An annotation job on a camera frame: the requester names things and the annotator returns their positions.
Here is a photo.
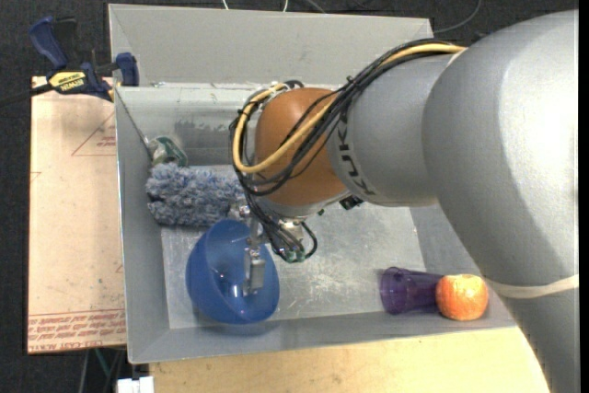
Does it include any purple plastic cup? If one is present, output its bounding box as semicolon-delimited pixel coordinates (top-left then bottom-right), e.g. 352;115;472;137
378;266;444;316

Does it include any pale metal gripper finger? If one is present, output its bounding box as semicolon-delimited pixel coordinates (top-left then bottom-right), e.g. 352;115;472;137
251;258;268;292
241;250;255;296

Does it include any blue plastic bowl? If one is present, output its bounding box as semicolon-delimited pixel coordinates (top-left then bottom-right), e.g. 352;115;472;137
184;217;282;326

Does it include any blue-grey fuzzy cloth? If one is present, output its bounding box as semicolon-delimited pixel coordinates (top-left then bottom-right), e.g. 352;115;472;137
144;162;248;228

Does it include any brown cardboard board red print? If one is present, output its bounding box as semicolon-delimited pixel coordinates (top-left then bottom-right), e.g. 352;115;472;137
26;75;128;355

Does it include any green and white small object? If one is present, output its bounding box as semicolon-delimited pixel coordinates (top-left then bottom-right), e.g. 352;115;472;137
146;134;190;168

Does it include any grey metal bin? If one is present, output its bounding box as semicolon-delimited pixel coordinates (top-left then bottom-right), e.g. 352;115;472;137
108;3;519;365

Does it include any orange fruit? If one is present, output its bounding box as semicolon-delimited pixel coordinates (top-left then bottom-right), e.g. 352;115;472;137
434;272;491;322

